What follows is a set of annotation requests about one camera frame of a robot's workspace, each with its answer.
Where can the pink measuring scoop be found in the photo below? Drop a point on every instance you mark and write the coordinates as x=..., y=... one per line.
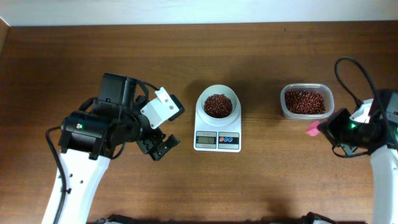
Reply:
x=313, y=130

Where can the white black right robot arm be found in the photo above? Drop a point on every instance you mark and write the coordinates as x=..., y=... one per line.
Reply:
x=373, y=127

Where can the clear plastic container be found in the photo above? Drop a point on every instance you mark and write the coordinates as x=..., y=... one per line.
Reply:
x=323, y=90

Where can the white digital kitchen scale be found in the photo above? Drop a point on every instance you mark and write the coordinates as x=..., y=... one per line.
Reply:
x=218, y=134

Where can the white round bowl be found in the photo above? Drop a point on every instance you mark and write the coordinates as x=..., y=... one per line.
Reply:
x=218, y=89

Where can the red beans in bowl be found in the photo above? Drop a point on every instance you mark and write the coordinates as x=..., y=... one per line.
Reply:
x=218, y=106

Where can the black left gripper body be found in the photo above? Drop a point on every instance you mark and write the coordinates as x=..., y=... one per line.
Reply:
x=147, y=145

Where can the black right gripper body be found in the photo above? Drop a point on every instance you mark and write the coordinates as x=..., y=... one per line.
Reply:
x=328, y=130

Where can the red adzuki beans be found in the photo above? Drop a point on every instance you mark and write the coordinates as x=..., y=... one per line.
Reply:
x=304, y=102

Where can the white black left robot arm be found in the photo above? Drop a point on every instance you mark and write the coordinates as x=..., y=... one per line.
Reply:
x=120, y=114

